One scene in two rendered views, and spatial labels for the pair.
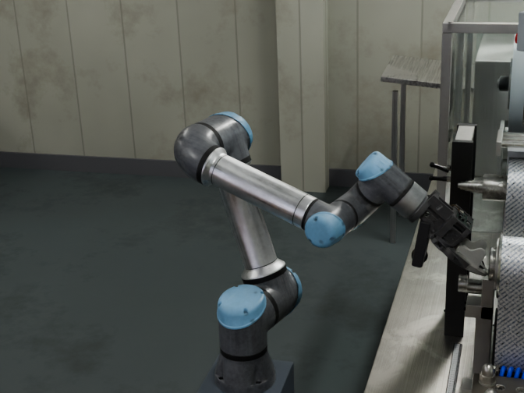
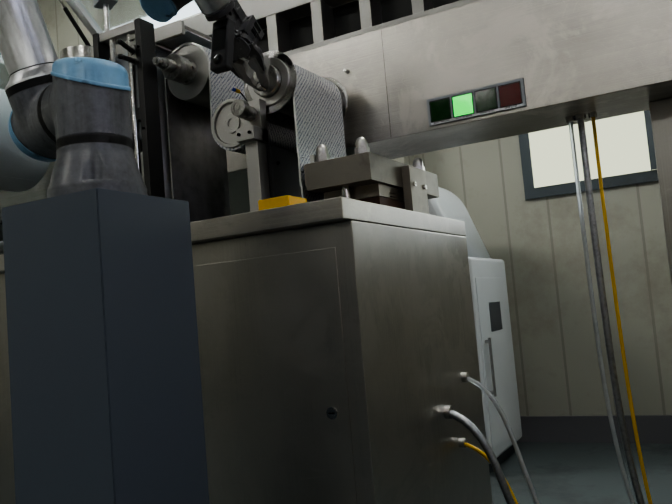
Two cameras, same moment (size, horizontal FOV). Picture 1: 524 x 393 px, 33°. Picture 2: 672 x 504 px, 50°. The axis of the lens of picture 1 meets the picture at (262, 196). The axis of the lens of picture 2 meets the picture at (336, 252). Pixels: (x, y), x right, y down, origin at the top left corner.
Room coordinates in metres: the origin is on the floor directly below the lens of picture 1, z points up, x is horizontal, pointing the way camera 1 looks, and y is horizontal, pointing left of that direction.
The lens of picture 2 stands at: (1.28, 1.08, 0.70)
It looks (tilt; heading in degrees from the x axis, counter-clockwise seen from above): 5 degrees up; 282
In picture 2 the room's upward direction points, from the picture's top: 5 degrees counter-clockwise
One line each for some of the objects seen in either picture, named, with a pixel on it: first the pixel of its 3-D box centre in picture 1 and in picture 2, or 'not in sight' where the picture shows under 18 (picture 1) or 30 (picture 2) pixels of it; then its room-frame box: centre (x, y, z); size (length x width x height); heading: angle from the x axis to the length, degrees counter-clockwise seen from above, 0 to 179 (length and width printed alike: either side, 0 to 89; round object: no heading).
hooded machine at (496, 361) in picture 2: not in sight; (430, 318); (1.54, -2.15, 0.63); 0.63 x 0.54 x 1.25; 164
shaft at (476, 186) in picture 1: (470, 185); (162, 63); (1.99, -0.51, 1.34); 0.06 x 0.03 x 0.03; 73
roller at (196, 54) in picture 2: not in sight; (218, 83); (1.93, -0.71, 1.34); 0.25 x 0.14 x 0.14; 73
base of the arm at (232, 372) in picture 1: (244, 361); (96, 173); (1.86, 0.06, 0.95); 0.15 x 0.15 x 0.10
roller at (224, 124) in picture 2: not in sight; (261, 132); (1.81, -0.67, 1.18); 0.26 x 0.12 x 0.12; 73
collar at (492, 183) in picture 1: (495, 187); (179, 69); (1.98, -0.57, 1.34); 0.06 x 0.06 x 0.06; 73
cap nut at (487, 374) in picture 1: (487, 373); (322, 153); (1.61, -0.47, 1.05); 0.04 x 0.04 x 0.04
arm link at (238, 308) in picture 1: (243, 318); (90, 102); (1.87, 0.06, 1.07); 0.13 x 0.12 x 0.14; 147
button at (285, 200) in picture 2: not in sight; (283, 205); (1.65, -0.24, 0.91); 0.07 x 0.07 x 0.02; 73
